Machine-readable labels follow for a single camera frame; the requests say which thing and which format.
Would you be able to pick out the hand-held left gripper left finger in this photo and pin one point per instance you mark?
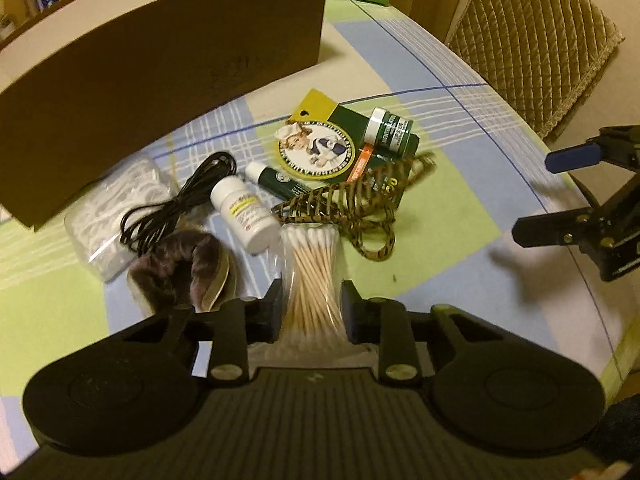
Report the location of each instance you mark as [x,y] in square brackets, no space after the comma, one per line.
[276,310]

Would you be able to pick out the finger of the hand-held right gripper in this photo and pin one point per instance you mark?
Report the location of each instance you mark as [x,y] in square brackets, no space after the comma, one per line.
[570,157]
[545,230]

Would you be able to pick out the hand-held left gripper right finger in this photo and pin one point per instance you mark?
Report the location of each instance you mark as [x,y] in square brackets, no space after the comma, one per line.
[348,310]

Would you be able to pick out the bag of cotton swabs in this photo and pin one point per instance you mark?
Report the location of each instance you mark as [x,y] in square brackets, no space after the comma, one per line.
[312,280]

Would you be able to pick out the small green tube white cap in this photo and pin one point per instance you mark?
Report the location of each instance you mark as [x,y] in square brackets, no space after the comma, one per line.
[280,182]

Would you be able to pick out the brown cardboard box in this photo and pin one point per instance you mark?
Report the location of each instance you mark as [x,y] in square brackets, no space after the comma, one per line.
[150,85]

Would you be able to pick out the plaid cloth covered desktop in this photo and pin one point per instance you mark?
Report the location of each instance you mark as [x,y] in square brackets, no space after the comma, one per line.
[450,270]

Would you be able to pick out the white pill bottle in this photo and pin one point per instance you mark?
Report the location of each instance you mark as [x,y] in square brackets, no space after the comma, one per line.
[245,220]

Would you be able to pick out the leopard print hair claw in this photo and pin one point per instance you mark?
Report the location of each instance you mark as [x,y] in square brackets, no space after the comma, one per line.
[350,200]

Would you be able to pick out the brown furry hair band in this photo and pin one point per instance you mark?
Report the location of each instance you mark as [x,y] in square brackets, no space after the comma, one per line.
[170,265]

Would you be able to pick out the quilted beige chair cushion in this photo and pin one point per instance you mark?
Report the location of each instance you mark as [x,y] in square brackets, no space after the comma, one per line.
[540,35]

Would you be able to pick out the round yellow printed card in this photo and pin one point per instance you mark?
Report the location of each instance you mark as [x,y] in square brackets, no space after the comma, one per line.
[310,150]

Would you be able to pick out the green jar white lid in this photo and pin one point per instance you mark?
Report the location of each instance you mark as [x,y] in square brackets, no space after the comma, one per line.
[390,127]

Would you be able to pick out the dark green flat package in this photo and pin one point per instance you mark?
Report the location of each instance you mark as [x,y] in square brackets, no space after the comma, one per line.
[357,125]

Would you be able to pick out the clear box of floss picks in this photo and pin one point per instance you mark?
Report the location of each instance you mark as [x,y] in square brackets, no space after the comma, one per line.
[100,220]

